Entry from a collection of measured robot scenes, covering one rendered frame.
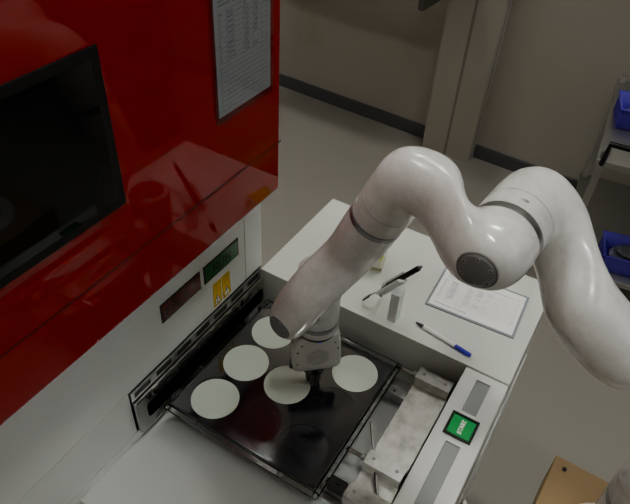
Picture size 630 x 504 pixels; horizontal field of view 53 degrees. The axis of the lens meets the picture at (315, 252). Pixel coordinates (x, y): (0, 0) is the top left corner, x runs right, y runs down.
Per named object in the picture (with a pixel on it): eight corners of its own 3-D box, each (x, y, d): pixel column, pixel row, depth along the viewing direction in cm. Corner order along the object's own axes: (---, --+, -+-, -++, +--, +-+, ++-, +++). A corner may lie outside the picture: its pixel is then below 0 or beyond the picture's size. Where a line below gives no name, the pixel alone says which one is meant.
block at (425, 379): (412, 384, 139) (415, 375, 137) (419, 373, 141) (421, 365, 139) (446, 400, 136) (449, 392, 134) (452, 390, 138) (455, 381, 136)
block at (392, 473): (361, 469, 123) (362, 461, 121) (369, 455, 125) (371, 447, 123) (398, 490, 120) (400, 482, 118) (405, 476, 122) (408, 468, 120)
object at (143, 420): (136, 429, 131) (130, 402, 124) (258, 303, 160) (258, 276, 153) (143, 433, 130) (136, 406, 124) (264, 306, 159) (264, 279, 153)
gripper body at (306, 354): (294, 341, 120) (293, 377, 127) (346, 334, 122) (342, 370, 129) (288, 312, 125) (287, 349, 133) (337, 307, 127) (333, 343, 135)
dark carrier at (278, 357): (172, 405, 130) (171, 403, 130) (266, 305, 153) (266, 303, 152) (313, 490, 117) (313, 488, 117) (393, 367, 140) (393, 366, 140)
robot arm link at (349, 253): (354, 273, 90) (288, 355, 114) (415, 222, 99) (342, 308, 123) (311, 229, 91) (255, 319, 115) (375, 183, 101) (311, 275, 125)
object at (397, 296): (371, 314, 142) (377, 271, 134) (378, 304, 145) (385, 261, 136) (395, 325, 140) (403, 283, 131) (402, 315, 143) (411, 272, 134)
